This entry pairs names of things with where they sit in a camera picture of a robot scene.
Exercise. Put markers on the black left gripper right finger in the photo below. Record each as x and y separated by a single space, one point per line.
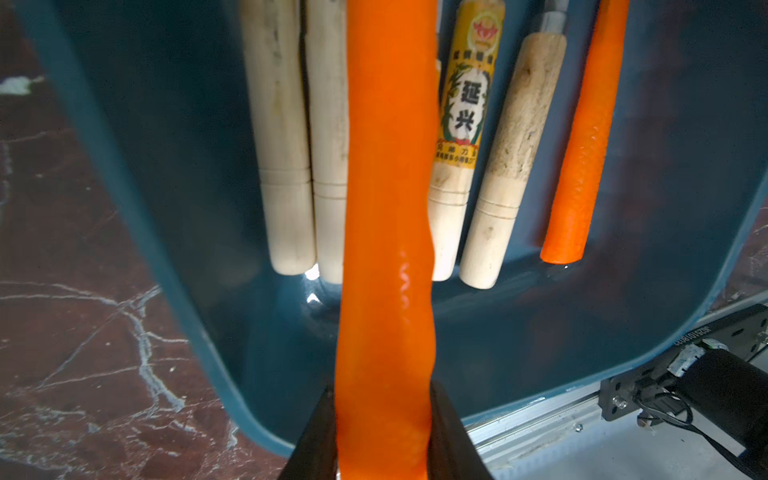
451 453

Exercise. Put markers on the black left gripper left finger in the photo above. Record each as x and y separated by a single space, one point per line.
315 454

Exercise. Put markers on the orange handle sickle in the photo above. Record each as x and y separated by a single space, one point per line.
386 346
581 171

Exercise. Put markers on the wooden sickle labelled handle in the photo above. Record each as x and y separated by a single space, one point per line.
466 89

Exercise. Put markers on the teal plastic tray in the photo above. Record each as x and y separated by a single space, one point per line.
157 93

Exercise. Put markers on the wooden handle sickle plain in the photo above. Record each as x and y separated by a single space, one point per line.
518 134

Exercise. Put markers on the blue blade wooden sickle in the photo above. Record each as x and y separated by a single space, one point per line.
325 43

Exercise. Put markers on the wooden sickle grey blade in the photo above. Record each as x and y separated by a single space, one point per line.
271 48

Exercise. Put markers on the front aluminium rail frame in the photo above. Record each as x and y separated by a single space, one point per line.
561 434

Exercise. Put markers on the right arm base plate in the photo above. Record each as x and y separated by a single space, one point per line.
743 333

